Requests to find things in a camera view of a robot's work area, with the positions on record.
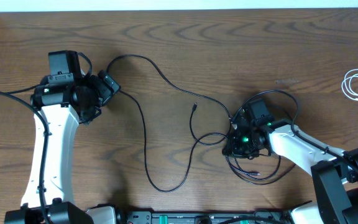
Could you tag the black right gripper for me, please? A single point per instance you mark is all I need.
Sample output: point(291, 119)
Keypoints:
point(232, 149)

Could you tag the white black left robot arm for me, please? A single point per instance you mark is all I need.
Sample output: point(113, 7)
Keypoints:
point(63, 100)

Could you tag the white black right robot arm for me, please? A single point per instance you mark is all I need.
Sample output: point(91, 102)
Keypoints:
point(334, 171)

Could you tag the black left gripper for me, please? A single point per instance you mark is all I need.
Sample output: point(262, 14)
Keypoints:
point(107, 89)

